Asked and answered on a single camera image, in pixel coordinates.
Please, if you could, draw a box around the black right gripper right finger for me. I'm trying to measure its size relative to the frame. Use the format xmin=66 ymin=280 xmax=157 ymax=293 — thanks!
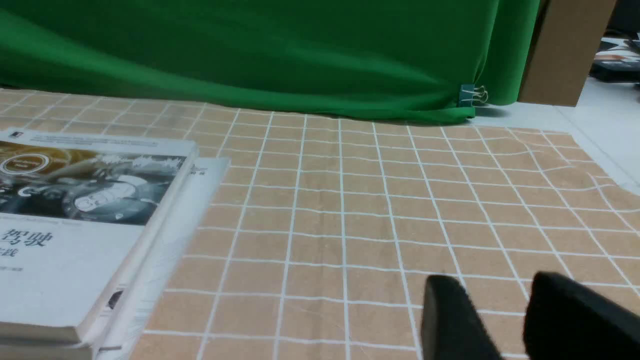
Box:
xmin=523 ymin=271 xmax=640 ymax=360

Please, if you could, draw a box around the teal binder clip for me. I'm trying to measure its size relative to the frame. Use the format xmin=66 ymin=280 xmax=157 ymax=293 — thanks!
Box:
xmin=457 ymin=84 xmax=489 ymax=108

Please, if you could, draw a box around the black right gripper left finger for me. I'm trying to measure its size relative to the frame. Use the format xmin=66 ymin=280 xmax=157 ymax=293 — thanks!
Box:
xmin=421 ymin=275 xmax=502 ymax=360

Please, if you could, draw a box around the green backdrop cloth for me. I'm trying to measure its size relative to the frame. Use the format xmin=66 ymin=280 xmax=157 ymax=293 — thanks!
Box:
xmin=0 ymin=0 xmax=540 ymax=126

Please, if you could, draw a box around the white self-driving textbook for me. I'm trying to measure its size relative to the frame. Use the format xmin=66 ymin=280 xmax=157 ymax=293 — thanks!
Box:
xmin=0 ymin=128 xmax=199 ymax=344

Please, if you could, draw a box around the white book under textbook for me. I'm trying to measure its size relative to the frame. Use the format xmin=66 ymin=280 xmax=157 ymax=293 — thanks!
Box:
xmin=1 ymin=157 xmax=230 ymax=360

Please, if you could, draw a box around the tan grid tablecloth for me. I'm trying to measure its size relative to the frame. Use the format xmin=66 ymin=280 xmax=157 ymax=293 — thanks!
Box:
xmin=1 ymin=89 xmax=639 ymax=360

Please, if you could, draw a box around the brown cardboard box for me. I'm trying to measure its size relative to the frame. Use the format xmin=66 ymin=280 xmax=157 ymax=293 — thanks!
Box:
xmin=518 ymin=0 xmax=617 ymax=107

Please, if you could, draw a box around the dark clutter in background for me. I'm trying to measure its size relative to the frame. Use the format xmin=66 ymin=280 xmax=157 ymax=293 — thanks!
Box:
xmin=589 ymin=33 xmax=640 ymax=88

